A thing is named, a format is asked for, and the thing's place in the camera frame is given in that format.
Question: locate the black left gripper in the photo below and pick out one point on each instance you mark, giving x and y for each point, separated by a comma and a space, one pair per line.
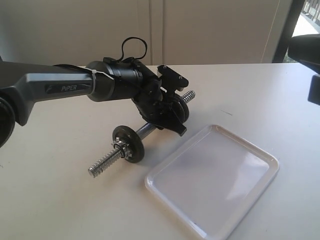
155, 104

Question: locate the black weight plate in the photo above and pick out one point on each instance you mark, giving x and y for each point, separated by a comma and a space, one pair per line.
178, 108
129, 143
185, 113

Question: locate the chrome threaded dumbbell bar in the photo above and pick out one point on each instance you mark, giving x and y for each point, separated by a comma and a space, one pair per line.
106, 161

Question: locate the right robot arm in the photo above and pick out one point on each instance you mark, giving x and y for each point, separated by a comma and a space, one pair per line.
305, 49

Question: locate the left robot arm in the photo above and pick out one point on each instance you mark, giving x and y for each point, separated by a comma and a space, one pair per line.
23, 84

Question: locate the chrome star collar nut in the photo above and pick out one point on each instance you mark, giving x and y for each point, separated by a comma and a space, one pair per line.
124, 148

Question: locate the white rectangular plastic tray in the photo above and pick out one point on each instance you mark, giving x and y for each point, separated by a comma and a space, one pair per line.
212, 181

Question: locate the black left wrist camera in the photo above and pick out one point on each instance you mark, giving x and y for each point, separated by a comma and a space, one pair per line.
171, 81

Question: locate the dark window frame post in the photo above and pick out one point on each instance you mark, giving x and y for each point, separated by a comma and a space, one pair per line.
287, 30

